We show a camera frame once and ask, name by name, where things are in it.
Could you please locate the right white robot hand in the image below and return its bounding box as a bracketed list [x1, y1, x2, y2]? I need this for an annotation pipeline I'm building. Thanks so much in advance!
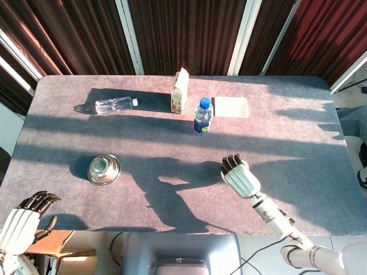
[220, 154, 261, 199]

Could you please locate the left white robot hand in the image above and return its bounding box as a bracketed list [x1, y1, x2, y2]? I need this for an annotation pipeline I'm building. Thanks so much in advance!
[0, 191, 62, 256]

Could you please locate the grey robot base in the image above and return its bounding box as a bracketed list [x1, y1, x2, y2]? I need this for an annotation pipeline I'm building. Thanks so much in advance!
[119, 233, 244, 275]

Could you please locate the brown cardboard box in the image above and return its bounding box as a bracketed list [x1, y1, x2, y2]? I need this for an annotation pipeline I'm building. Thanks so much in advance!
[22, 230, 97, 275]

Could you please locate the blue cap drink bottle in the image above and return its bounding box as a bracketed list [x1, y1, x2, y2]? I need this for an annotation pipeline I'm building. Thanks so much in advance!
[193, 96, 214, 135]

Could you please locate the cream shallow paper box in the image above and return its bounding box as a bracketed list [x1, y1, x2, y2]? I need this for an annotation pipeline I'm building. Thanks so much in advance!
[213, 96, 249, 118]

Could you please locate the grey felt table cloth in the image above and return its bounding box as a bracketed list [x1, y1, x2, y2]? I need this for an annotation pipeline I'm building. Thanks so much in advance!
[0, 74, 367, 237]

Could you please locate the stainless steel bowl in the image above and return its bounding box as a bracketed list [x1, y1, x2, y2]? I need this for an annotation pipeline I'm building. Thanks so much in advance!
[87, 154, 122, 186]

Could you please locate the beige milk carton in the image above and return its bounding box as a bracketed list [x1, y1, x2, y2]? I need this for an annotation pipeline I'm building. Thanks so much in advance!
[170, 68, 189, 115]

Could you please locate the black and white shoe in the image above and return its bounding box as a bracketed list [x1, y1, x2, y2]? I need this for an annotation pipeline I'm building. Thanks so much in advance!
[357, 142, 367, 190]

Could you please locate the blue grey fabric seat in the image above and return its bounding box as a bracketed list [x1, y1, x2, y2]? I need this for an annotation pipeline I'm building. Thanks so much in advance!
[337, 105, 367, 139]

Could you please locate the dark brown curtain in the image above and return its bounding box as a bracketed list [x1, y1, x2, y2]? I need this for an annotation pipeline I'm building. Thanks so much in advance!
[128, 0, 247, 77]
[239, 0, 296, 77]
[0, 0, 136, 115]

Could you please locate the clear empty plastic bottle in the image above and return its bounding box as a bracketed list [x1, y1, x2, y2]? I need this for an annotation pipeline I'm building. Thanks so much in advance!
[95, 96, 139, 115]

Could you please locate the reddish brown curtain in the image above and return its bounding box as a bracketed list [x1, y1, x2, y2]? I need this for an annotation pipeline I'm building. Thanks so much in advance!
[265, 0, 367, 87]

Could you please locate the black floor cable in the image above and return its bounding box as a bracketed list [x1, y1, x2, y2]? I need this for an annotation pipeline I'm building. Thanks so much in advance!
[229, 235, 322, 275]

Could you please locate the thin black cable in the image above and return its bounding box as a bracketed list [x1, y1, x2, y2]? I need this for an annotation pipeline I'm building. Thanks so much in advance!
[110, 232, 124, 265]

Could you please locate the white window frame post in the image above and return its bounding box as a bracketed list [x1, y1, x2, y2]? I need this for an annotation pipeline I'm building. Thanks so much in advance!
[115, 0, 145, 76]
[0, 28, 44, 97]
[259, 0, 302, 77]
[329, 53, 367, 95]
[227, 0, 263, 77]

